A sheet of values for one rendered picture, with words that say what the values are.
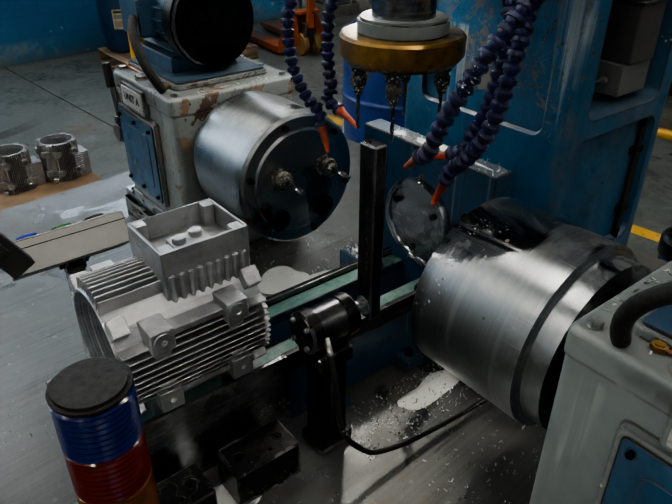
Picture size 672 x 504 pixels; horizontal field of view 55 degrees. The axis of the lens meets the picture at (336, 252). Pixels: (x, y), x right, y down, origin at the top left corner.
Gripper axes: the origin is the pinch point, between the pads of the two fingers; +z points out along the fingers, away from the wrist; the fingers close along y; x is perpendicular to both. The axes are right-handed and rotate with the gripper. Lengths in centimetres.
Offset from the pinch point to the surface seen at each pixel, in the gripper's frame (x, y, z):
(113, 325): -3.0, -12.6, 9.2
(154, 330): -5.7, -14.8, 12.2
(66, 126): -34, 373, 153
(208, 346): -8.4, -15.4, 19.6
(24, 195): 10, 244, 110
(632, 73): -85, -22, 38
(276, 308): -19.4, -1.3, 38.2
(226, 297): -14.2, -14.1, 17.1
